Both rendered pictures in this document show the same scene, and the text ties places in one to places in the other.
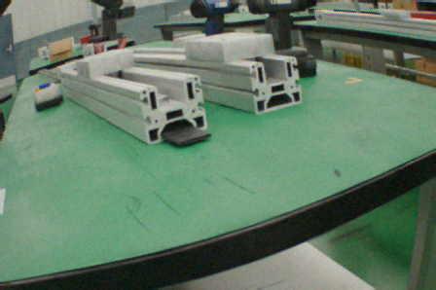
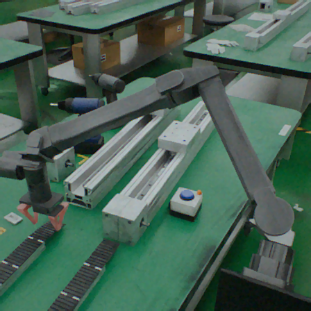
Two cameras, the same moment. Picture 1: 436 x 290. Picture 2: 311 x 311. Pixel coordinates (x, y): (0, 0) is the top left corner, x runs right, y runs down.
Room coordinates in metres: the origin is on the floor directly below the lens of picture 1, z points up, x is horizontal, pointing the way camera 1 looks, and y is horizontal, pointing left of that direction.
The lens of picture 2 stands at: (2.02, 1.17, 1.58)
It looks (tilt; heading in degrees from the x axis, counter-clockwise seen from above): 31 degrees down; 230
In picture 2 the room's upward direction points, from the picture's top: 1 degrees clockwise
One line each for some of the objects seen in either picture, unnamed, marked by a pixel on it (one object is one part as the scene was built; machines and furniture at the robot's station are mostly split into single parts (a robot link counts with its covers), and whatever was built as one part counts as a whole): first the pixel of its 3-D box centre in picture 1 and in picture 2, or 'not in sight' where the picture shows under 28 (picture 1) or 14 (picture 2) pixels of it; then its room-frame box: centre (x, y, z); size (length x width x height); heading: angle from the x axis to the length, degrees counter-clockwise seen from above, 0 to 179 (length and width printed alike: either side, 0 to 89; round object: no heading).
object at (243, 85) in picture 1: (177, 68); (133, 140); (1.19, 0.07, 0.82); 0.80 x 0.10 x 0.09; 27
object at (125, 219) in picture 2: (69, 78); (129, 220); (1.49, 0.45, 0.83); 0.12 x 0.09 x 0.10; 117
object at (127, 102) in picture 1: (105, 88); (178, 150); (1.10, 0.24, 0.82); 0.80 x 0.10 x 0.09; 27
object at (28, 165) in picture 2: (110, 15); (33, 171); (1.70, 0.32, 1.01); 0.07 x 0.06 x 0.07; 122
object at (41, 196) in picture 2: (109, 29); (39, 191); (1.69, 0.33, 0.95); 0.10 x 0.07 x 0.07; 118
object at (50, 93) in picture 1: (48, 95); (183, 203); (1.30, 0.47, 0.81); 0.10 x 0.08 x 0.06; 117
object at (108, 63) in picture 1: (103, 68); (179, 139); (1.10, 0.24, 0.87); 0.16 x 0.11 x 0.07; 27
